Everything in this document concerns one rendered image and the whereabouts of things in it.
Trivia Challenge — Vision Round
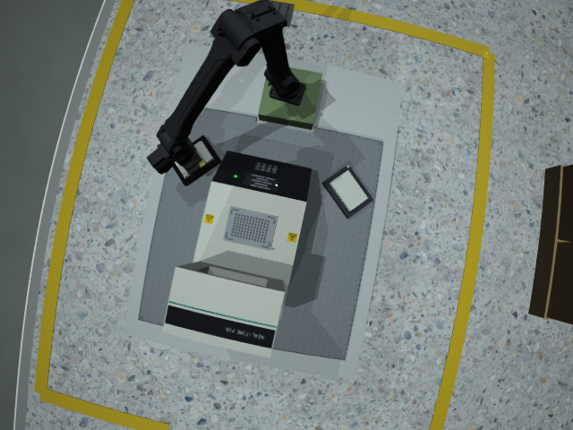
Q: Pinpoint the white thermal cycler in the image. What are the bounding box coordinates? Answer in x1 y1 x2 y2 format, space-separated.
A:
162 150 312 358

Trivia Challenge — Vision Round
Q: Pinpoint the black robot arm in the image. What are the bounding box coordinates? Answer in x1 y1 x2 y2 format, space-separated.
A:
147 0 306 175

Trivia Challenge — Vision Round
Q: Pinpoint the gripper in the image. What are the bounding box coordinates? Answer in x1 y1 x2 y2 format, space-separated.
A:
183 139 206 175

